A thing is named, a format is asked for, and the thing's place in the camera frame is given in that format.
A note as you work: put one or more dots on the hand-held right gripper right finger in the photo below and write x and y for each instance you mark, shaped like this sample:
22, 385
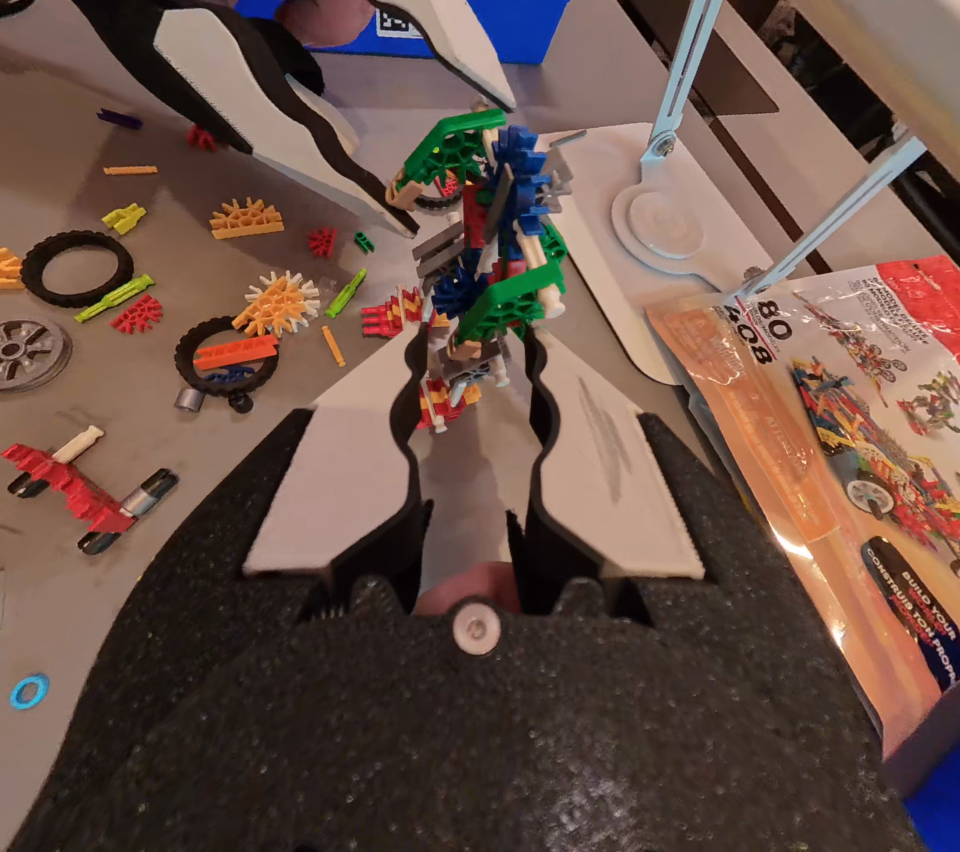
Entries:
615, 484

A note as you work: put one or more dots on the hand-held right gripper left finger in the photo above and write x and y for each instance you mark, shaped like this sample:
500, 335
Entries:
337, 477

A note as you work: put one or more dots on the colourful construction toy dinosaur model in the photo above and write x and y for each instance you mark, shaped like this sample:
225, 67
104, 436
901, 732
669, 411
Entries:
517, 297

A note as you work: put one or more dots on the person's left hand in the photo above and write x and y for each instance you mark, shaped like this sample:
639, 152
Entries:
330, 12

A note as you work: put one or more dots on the person's right hand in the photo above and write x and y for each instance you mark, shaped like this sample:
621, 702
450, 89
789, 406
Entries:
469, 586

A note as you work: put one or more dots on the red fan connector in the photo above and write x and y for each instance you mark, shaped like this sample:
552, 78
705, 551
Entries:
201, 137

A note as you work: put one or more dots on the black ball connector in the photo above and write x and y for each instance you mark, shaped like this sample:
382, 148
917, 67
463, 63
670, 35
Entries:
240, 404

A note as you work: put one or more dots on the purple rod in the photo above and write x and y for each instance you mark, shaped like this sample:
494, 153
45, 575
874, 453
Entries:
118, 118

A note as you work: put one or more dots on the short yellow rod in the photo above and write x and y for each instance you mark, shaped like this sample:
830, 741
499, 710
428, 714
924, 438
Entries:
334, 346

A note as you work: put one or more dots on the thin orange rod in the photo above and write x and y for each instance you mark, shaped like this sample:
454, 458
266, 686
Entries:
130, 170

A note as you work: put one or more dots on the blue connector piece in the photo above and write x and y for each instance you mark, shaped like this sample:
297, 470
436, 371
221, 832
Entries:
225, 376

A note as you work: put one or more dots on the orange connector piece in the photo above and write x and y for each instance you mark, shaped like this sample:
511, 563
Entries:
235, 351

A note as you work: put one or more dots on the grey spacer piece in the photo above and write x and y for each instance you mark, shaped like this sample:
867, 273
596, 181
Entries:
189, 400

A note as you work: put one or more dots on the small red snowflake connector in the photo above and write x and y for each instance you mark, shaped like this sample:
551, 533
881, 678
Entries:
322, 242

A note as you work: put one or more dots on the yellow-green clip piece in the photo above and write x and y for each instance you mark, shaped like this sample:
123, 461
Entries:
124, 218

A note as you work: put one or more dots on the yellow fan connector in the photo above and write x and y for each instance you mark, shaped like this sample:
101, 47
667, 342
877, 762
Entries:
274, 308

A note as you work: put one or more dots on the lime green rod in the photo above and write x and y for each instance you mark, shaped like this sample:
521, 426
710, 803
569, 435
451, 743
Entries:
114, 298
345, 293

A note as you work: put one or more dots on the printed toy packaging bag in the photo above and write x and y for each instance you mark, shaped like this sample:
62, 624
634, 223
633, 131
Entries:
787, 417

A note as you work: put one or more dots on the small green clip piece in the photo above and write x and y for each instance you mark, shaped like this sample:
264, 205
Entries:
364, 241

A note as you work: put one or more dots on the white snowflake connector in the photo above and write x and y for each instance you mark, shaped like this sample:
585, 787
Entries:
300, 286

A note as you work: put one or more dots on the small grey rod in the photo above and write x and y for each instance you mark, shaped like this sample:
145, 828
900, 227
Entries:
568, 139

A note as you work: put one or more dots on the red toy axle assembly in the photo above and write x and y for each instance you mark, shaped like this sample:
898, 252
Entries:
75, 484

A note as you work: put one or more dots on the white adjustable book stand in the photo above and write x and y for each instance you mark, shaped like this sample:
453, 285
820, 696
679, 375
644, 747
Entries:
660, 222

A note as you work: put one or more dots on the grey spoked toy wheel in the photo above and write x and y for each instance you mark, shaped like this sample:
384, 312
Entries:
30, 353

